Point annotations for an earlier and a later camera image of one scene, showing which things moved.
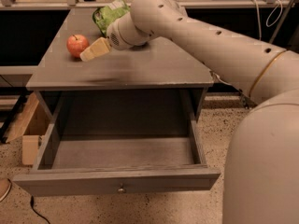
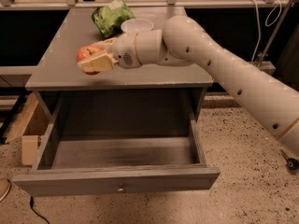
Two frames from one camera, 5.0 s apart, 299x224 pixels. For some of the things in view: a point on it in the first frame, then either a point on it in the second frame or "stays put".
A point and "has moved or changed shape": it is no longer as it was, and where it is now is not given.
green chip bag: x=104 y=15 stays put
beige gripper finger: x=98 y=48 -> x=99 y=63
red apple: x=77 y=44 has moved or changed shape
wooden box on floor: x=32 y=122 stays put
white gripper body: x=114 y=37 -> x=123 y=50
